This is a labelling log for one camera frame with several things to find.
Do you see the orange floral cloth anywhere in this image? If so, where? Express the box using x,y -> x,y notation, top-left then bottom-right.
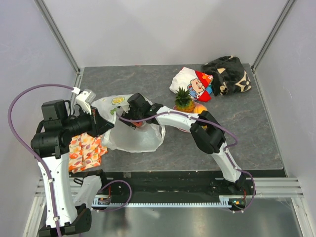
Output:
69,133 -> 108,173

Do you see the fake pineapple green crown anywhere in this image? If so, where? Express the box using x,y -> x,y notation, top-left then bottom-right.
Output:
175,87 -> 194,109

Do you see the grey slotted cable duct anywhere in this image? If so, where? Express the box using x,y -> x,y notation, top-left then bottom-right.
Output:
92,193 -> 232,209

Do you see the white cartoon print cloth bag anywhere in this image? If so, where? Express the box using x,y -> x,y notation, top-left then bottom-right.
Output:
169,67 -> 214,102

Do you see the right aluminium frame post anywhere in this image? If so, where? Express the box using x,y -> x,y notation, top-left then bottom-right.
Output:
251,0 -> 297,72

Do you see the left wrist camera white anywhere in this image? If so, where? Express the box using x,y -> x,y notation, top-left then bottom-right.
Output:
72,87 -> 96,115

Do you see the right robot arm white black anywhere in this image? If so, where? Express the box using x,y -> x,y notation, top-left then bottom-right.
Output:
118,93 -> 246,195

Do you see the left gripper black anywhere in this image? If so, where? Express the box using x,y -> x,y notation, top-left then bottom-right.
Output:
63,104 -> 114,137

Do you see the white plastic bag fruit print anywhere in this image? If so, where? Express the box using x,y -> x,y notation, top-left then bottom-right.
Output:
92,94 -> 166,153

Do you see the pink plate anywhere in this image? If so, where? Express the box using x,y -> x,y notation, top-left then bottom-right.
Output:
172,103 -> 209,134

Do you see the aluminium frame post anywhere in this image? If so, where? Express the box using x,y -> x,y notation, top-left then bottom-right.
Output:
251,0 -> 297,72
34,0 -> 81,75

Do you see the fake pink orange peach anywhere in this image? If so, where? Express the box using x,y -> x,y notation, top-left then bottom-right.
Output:
133,121 -> 145,128

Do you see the fake orange peach fruit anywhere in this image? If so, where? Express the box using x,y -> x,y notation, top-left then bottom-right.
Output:
194,104 -> 208,114

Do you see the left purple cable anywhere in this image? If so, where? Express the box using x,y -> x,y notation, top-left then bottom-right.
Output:
7,83 -> 134,237

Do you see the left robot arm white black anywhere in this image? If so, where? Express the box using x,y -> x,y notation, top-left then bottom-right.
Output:
31,100 -> 114,237

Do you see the left aluminium frame post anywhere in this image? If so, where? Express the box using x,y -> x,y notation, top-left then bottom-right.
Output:
34,0 -> 81,75

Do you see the black beige patterned cloth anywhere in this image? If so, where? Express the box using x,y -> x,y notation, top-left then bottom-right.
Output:
201,56 -> 252,96

